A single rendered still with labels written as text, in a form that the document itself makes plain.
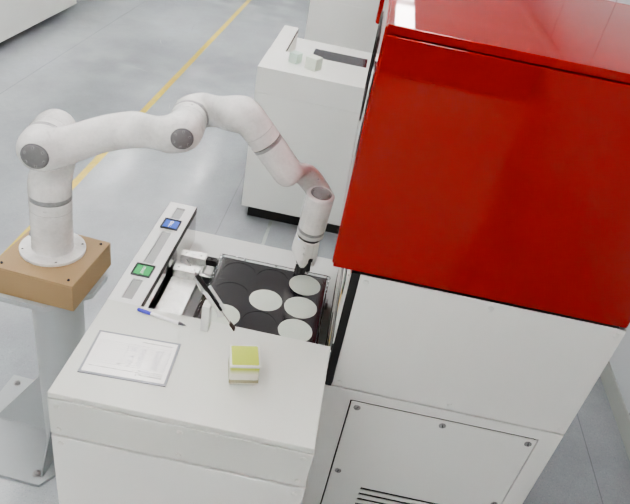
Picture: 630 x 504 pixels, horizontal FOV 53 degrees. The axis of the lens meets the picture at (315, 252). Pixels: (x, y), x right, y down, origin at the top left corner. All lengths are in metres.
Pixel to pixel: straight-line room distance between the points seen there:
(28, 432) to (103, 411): 1.21
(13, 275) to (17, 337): 1.15
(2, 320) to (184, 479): 1.77
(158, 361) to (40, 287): 0.52
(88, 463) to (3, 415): 1.11
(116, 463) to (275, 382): 0.43
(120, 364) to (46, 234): 0.54
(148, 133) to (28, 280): 0.58
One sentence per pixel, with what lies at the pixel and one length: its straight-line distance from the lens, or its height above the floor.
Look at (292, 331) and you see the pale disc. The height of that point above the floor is 0.90.
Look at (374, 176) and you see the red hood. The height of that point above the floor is 1.49.
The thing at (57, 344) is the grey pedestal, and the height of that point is 0.59.
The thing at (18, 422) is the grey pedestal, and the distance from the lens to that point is 2.78.
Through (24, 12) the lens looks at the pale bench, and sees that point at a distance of 6.61.
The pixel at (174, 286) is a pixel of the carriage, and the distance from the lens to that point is 1.98.
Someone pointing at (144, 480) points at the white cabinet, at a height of 0.72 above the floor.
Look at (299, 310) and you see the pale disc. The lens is 1.91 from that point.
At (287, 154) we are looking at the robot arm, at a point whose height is 1.35.
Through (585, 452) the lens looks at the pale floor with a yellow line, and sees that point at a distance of 3.21.
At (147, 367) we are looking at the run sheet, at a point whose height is 0.97.
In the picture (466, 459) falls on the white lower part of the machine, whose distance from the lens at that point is 2.03.
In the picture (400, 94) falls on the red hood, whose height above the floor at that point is 1.69.
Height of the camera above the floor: 2.13
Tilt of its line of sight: 34 degrees down
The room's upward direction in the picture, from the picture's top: 12 degrees clockwise
